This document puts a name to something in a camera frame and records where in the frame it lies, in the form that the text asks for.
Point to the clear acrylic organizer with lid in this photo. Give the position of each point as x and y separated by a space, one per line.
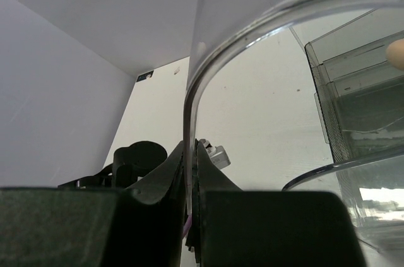
310 113

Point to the small white scrap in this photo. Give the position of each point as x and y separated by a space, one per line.
176 70

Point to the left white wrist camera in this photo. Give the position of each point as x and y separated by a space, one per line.
217 154

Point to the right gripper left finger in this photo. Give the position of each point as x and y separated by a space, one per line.
146 229

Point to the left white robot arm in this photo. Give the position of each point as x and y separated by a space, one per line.
129 164

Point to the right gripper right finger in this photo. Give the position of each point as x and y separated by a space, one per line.
209 185

